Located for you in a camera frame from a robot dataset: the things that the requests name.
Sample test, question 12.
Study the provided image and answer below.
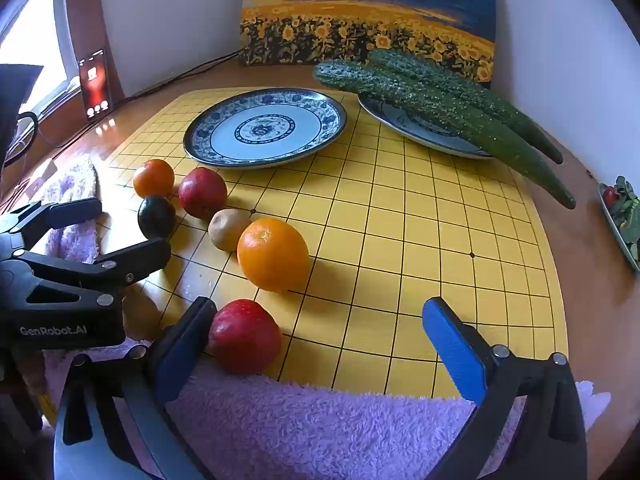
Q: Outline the purple fluffy towel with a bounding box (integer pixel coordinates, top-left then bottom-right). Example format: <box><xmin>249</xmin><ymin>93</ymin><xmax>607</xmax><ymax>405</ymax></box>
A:
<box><xmin>30</xmin><ymin>155</ymin><xmax>612</xmax><ymax>480</ymax></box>

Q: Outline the blue rimmed white plate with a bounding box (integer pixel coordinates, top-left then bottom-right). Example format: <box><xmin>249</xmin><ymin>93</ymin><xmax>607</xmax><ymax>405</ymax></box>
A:
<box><xmin>357</xmin><ymin>94</ymin><xmax>497</xmax><ymax>161</ymax></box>

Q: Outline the dish of green vegetables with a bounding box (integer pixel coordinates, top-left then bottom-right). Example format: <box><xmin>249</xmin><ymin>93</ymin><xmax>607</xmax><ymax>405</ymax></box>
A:
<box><xmin>598</xmin><ymin>176</ymin><xmax>640</xmax><ymax>274</ymax></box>

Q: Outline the brown walnut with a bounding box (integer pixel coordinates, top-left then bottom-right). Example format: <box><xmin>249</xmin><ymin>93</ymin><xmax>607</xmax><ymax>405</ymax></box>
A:
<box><xmin>208</xmin><ymin>208</ymin><xmax>252</xmax><ymax>253</ymax></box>
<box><xmin>122</xmin><ymin>284</ymin><xmax>164</xmax><ymax>342</ymax></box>

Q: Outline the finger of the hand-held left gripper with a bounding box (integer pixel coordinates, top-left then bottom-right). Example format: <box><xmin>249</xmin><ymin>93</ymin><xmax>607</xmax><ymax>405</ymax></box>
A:
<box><xmin>20</xmin><ymin>237</ymin><xmax>172</xmax><ymax>307</ymax></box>
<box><xmin>0</xmin><ymin>197</ymin><xmax>104</xmax><ymax>248</ymax></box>

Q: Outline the sunflower field painting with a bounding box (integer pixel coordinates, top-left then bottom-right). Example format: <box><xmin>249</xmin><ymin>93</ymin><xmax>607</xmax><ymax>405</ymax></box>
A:
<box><xmin>238</xmin><ymin>0</ymin><xmax>497</xmax><ymax>84</ymax></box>

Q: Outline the dark plum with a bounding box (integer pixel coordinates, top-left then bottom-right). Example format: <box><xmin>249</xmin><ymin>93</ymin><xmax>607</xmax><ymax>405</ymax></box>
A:
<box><xmin>137</xmin><ymin>195</ymin><xmax>177</xmax><ymax>239</ymax></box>

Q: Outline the large orange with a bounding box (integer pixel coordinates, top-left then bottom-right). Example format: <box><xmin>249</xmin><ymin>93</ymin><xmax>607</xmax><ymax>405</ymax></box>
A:
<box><xmin>237</xmin><ymin>217</ymin><xmax>310</xmax><ymax>294</ymax></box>

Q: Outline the red apple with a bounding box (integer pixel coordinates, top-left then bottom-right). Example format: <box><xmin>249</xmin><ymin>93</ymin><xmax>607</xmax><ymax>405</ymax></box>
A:
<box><xmin>207</xmin><ymin>299</ymin><xmax>282</xmax><ymax>376</ymax></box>
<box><xmin>178</xmin><ymin>167</ymin><xmax>228</xmax><ymax>220</ymax></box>

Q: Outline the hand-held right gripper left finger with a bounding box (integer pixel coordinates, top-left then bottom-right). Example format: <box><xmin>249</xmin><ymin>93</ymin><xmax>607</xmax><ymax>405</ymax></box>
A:
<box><xmin>52</xmin><ymin>296</ymin><xmax>218</xmax><ymax>480</ymax></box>

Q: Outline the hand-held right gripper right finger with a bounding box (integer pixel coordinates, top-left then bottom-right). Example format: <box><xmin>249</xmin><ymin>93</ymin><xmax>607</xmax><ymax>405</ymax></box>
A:
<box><xmin>422</xmin><ymin>296</ymin><xmax>589</xmax><ymax>480</ymax></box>

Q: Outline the blue patterned white plate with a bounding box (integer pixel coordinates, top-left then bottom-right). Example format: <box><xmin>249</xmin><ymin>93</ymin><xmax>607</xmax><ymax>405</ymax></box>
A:
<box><xmin>182</xmin><ymin>87</ymin><xmax>348</xmax><ymax>170</ymax></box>

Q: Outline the black cable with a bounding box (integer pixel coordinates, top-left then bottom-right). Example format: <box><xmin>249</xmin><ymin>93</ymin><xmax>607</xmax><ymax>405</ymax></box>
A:
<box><xmin>120</xmin><ymin>55</ymin><xmax>242</xmax><ymax>103</ymax></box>
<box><xmin>112</xmin><ymin>50</ymin><xmax>242</xmax><ymax>109</ymax></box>

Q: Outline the yellow grid board mat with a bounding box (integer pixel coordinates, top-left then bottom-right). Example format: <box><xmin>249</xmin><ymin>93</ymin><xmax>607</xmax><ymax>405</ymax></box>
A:
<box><xmin>102</xmin><ymin>87</ymin><xmax>571</xmax><ymax>401</ymax></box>

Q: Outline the small orange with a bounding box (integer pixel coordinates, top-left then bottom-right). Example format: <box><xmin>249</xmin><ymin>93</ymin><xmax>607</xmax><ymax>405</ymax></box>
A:
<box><xmin>133</xmin><ymin>159</ymin><xmax>176</xmax><ymax>199</ymax></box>

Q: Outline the green spiky cucumber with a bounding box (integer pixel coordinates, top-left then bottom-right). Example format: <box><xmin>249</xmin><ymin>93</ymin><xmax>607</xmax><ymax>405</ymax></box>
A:
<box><xmin>367</xmin><ymin>48</ymin><xmax>565</xmax><ymax>165</ymax></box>
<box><xmin>313</xmin><ymin>59</ymin><xmax>577</xmax><ymax>210</ymax></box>

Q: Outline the smartphone with red screen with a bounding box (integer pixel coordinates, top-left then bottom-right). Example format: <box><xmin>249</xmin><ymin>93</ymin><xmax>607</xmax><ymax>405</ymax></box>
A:
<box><xmin>78</xmin><ymin>49</ymin><xmax>114</xmax><ymax>120</ymax></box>

